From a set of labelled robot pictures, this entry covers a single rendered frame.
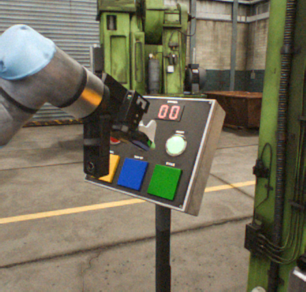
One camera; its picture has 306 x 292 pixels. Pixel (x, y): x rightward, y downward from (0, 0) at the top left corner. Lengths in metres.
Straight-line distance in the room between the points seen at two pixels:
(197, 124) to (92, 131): 0.30
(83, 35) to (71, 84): 7.87
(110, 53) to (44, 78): 4.79
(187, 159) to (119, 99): 0.26
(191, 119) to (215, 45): 9.03
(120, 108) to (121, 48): 4.71
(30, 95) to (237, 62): 9.86
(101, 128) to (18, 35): 0.19
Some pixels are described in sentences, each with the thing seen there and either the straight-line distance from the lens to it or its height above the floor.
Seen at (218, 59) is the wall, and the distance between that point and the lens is 9.78.
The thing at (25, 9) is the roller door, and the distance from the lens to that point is 8.29.
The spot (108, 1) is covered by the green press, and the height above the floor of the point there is 2.44.
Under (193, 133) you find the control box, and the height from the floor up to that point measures 1.12.
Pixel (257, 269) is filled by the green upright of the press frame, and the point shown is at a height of 0.69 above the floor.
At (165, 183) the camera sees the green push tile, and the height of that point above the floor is 1.01.
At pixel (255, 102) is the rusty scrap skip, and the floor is 0.71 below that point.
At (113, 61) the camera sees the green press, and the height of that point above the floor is 1.50.
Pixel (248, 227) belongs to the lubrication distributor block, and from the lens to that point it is 0.92.
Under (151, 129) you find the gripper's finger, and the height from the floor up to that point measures 1.15.
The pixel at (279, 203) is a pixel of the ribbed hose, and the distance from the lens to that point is 0.84.
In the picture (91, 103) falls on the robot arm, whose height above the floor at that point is 1.21.
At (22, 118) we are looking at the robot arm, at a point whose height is 1.20.
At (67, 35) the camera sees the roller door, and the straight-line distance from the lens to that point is 8.25.
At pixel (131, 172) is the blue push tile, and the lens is 0.77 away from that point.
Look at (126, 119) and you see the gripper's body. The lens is 0.52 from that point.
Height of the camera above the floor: 1.25
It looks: 12 degrees down
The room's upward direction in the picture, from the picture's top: straight up
